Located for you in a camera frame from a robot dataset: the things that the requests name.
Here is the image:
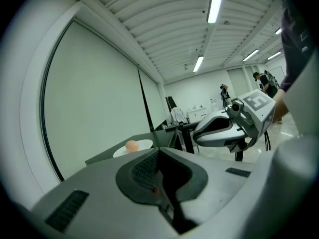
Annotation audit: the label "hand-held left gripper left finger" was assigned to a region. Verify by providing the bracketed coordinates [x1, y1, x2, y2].
[31, 147, 180, 239]

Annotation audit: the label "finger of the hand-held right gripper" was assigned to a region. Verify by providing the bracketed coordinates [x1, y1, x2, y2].
[193, 109, 234, 134]
[193, 129, 246, 147]

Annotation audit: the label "peach-coloured round food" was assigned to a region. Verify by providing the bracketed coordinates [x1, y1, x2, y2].
[125, 140, 140, 153]

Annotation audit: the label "wide white roller blind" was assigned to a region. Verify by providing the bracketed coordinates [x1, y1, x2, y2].
[43, 20, 141, 179]

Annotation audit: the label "white round plate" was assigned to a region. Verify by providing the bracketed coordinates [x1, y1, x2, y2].
[113, 139, 154, 158]

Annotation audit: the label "office desk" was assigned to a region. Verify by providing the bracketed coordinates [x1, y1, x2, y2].
[163, 120, 201, 154]

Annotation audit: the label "narrow white roller blind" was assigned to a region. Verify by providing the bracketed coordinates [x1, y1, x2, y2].
[138, 68, 167, 132]

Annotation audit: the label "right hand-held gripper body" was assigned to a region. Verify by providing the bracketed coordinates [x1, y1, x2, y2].
[225, 89, 277, 154]

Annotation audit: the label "white coat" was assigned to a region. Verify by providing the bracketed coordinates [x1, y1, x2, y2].
[170, 107, 188, 125]

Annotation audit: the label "white low cabinet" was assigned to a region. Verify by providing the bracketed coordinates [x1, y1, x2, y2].
[186, 107, 208, 122]

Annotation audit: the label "black mini fridge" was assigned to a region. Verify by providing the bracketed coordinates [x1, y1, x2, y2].
[84, 129, 186, 166]

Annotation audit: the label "black leaning panels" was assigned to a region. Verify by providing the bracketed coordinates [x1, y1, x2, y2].
[165, 96, 178, 111]

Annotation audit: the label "person's dark shirt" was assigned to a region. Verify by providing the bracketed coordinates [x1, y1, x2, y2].
[279, 7, 319, 92]

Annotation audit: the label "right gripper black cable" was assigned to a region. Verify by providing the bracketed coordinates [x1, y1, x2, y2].
[263, 130, 272, 152]

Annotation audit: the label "person's right forearm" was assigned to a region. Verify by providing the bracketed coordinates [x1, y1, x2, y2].
[272, 88, 290, 123]

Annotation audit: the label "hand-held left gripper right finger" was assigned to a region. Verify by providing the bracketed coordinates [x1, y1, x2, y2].
[159, 147, 258, 235]

